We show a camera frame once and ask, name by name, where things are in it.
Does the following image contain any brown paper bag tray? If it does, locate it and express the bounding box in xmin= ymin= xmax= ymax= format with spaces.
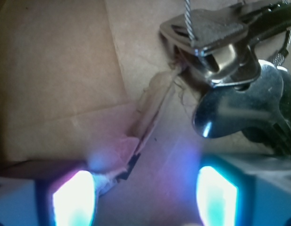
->
xmin=0 ymin=0 xmax=291 ymax=226

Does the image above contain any bunch of silver keys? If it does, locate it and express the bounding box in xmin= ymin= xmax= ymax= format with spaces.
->
xmin=160 ymin=0 xmax=291 ymax=156

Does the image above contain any glowing white gripper right finger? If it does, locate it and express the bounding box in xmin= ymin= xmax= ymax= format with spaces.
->
xmin=196 ymin=154 xmax=291 ymax=226

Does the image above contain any glowing white gripper left finger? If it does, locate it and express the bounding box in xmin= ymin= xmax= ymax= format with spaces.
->
xmin=0 ymin=160 xmax=96 ymax=226

